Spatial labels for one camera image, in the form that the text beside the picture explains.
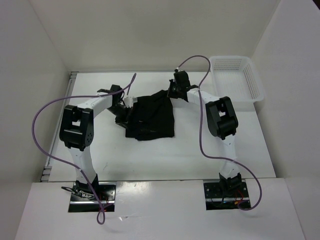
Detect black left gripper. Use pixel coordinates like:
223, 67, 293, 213
106, 103, 133, 132

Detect black shorts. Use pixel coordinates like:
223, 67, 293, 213
125, 90, 175, 141

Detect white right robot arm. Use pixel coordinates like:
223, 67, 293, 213
167, 69, 242, 197

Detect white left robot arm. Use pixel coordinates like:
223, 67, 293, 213
59, 84, 133, 200

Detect white plastic basket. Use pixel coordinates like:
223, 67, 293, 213
209, 55, 265, 103

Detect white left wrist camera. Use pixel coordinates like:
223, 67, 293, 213
123, 97, 138, 108

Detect aluminium frame rail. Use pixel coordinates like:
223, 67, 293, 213
40, 71, 78, 183

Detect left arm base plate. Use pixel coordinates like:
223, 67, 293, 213
61, 182, 117, 213

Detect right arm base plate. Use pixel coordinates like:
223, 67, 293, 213
203, 180, 251, 211

